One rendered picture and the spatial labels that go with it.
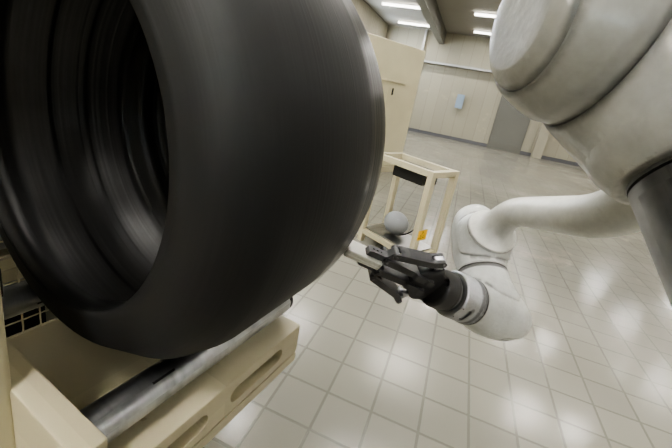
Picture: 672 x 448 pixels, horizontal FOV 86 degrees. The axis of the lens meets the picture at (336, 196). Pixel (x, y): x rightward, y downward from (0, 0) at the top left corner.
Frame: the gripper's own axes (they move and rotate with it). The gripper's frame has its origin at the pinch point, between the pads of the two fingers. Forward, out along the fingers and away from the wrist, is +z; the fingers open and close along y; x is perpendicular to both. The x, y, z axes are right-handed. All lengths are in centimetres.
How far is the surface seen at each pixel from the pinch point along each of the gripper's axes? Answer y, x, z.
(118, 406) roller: 14.8, -21.9, 25.4
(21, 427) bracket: 17.7, -24.0, 32.8
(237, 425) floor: 112, 17, -30
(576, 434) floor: 53, 12, -165
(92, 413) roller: 15.0, -22.9, 27.5
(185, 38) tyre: -20.3, -10.9, 34.6
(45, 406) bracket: 13.5, -23.5, 31.7
